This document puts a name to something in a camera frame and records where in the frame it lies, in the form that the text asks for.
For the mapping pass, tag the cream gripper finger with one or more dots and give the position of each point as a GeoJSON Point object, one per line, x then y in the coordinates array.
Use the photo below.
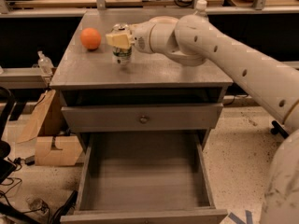
{"type": "Point", "coordinates": [122, 39]}

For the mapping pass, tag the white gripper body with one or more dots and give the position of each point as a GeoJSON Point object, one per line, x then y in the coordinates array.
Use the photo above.
{"type": "Point", "coordinates": [140, 36]}

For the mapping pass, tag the green 7up soda can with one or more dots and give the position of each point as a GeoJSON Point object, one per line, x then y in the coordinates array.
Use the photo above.
{"type": "Point", "coordinates": [121, 56]}

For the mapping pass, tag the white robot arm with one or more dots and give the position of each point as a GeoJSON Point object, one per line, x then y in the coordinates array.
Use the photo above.
{"type": "Point", "coordinates": [192, 39]}

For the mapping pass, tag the grey wooden drawer cabinet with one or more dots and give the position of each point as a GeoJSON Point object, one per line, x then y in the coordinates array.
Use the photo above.
{"type": "Point", "coordinates": [87, 78]}

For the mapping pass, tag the closed grey top drawer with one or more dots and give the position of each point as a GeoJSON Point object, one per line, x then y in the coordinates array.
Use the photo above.
{"type": "Point", "coordinates": [125, 118]}

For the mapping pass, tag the open grey middle drawer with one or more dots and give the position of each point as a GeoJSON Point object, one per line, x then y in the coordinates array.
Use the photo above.
{"type": "Point", "coordinates": [145, 178]}

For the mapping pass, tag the white paper bowl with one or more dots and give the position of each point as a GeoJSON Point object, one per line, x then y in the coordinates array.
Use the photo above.
{"type": "Point", "coordinates": [164, 19]}

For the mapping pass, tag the orange fruit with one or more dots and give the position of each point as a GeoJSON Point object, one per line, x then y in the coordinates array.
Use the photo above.
{"type": "Point", "coordinates": [90, 38]}

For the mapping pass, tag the clear plastic water bottle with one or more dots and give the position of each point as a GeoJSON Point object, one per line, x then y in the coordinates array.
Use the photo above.
{"type": "Point", "coordinates": [200, 8]}

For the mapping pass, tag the clear bottle on left ledge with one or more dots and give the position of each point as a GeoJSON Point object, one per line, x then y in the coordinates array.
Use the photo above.
{"type": "Point", "coordinates": [45, 63]}

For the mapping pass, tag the brown cardboard box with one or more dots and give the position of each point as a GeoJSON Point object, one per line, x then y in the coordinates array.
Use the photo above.
{"type": "Point", "coordinates": [47, 126]}

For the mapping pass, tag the black stand leg with wheel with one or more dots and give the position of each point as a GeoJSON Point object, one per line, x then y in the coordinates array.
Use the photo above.
{"type": "Point", "coordinates": [276, 128]}

